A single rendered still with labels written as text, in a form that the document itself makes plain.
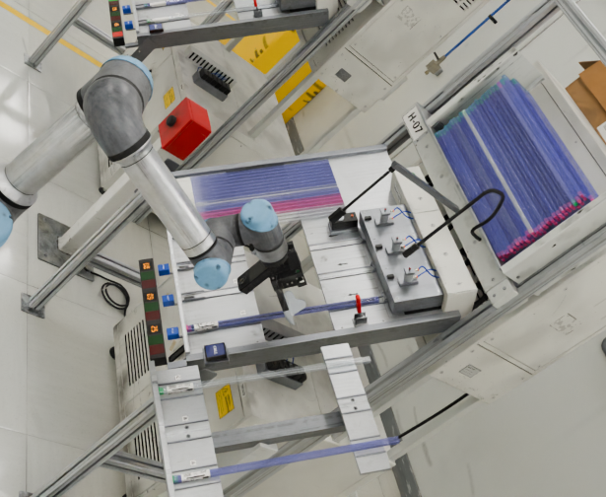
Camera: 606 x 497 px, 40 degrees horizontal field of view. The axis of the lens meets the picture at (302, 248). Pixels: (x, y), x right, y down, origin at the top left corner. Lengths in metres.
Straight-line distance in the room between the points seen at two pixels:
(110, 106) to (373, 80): 1.94
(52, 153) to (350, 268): 0.87
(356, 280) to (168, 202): 0.72
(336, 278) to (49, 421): 1.04
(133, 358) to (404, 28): 1.62
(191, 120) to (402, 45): 1.00
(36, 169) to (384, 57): 1.86
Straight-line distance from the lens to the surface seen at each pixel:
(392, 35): 3.36
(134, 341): 2.90
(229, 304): 2.19
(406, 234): 2.30
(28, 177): 1.90
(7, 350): 2.80
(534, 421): 3.73
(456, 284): 2.17
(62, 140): 1.84
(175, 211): 1.71
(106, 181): 3.56
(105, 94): 1.67
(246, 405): 2.35
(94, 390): 2.92
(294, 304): 2.04
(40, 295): 2.91
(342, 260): 2.29
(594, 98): 2.68
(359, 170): 2.56
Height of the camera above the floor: 1.91
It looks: 24 degrees down
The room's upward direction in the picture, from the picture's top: 50 degrees clockwise
